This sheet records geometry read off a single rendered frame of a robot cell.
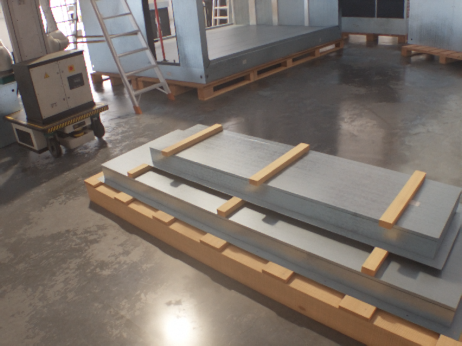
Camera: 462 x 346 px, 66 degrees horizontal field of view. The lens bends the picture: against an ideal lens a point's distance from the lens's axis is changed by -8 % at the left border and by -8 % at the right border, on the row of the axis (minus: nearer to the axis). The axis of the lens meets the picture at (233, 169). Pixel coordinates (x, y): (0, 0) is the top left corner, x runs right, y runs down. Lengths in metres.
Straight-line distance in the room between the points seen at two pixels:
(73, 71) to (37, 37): 0.55
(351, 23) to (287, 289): 7.02
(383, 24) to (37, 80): 6.37
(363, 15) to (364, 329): 7.11
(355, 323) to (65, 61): 3.01
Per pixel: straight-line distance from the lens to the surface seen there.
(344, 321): 1.55
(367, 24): 8.10
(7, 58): 3.92
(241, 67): 4.95
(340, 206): 1.60
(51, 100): 3.52
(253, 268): 1.67
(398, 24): 7.97
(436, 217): 1.61
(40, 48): 3.94
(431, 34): 6.74
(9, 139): 4.37
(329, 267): 1.55
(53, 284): 2.08
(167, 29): 9.94
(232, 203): 1.82
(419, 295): 1.45
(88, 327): 1.79
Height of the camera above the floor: 1.25
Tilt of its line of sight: 27 degrees down
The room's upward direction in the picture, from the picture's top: 6 degrees counter-clockwise
